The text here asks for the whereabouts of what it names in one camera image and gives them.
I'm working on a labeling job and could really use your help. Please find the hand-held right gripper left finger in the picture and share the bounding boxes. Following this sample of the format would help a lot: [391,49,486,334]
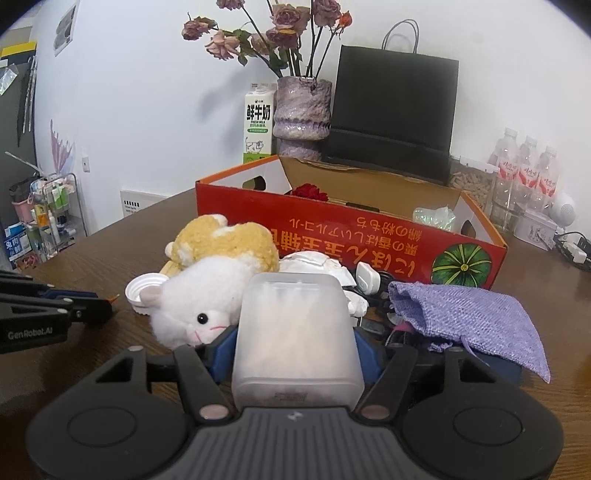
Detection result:
[95,325,239,424]

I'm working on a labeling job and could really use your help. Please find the white and green milk carton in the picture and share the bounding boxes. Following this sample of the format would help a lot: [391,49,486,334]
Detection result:
[243,83,277,165]

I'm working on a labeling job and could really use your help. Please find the purple knitted pouch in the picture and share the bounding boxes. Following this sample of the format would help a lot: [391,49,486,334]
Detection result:
[387,281,553,385]

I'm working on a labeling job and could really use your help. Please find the metal storage cart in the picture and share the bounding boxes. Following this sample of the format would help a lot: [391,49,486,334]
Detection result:
[4,151,89,271]

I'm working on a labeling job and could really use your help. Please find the dried rose bouquet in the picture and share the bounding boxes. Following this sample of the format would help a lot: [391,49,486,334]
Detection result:
[181,0,354,80]

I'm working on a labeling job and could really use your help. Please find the translucent cotton swab box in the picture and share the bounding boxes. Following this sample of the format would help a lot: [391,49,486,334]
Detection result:
[231,271,363,409]

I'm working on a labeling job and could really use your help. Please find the clear glass cup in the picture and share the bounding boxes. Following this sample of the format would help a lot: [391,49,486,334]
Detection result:
[489,179,528,232]

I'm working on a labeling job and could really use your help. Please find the white charger plug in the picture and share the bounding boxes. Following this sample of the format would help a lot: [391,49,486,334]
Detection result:
[355,265,382,296]

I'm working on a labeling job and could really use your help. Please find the white ribbed lid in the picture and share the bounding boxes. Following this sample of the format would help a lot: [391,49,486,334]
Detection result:
[125,272,163,315]

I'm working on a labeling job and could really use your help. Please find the orange cardboard box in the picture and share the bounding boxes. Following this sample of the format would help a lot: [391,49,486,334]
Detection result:
[195,154,509,291]

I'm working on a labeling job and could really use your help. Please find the clear seed container white lid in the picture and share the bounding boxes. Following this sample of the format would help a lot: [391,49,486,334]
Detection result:
[447,156,500,214]

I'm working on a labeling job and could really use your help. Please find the dark door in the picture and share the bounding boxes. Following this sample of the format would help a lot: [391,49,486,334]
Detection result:
[0,41,38,163]

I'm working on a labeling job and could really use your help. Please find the black usb cable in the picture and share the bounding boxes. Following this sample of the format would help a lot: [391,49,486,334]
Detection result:
[344,277,393,336]

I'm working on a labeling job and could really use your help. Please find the black paper bag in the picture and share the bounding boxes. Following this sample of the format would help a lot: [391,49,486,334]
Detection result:
[321,19,461,186]

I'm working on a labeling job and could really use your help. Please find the white printed tin box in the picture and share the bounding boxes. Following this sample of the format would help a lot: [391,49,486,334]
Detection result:
[513,211,560,252]

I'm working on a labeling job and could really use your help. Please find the clear crumpled plastic bag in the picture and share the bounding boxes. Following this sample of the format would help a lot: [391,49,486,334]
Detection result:
[412,205,458,232]

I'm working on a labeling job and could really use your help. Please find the wall poster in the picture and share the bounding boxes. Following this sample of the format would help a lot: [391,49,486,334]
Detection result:
[52,8,77,57]

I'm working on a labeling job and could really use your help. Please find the white power adapter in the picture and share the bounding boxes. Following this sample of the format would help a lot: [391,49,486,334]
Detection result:
[560,242,588,265]

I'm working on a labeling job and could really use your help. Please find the purple flower wall sticker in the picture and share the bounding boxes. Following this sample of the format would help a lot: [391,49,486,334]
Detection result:
[49,119,76,175]

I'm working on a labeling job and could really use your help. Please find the clear water bottle red label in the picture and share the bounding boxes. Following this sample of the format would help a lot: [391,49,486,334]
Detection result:
[513,136,542,204]
[488,127,519,185]
[536,145,562,208]

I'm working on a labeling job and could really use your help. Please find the red artificial flower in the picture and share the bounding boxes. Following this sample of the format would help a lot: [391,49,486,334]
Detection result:
[292,183,330,203]

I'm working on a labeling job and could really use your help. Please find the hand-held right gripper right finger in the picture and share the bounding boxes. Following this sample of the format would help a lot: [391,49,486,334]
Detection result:
[353,329,505,422]

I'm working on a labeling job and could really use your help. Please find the white round device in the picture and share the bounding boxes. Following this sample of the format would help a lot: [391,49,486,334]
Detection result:
[551,192,578,227]

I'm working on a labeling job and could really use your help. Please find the white booklet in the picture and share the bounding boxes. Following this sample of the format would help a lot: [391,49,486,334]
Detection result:
[119,188,170,219]

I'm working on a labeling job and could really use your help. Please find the purple marbled vase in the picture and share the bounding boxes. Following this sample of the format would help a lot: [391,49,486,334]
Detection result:
[272,76,334,162]

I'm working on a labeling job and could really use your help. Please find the white and yellow plush toy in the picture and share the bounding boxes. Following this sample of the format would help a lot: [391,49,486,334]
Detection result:
[148,213,281,349]

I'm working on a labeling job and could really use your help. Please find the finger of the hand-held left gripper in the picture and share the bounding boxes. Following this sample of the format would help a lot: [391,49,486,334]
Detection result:
[0,295,116,325]
[0,271,99,301]

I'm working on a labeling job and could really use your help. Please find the wooden desktop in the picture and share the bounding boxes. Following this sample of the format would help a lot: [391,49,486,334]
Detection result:
[0,188,591,480]

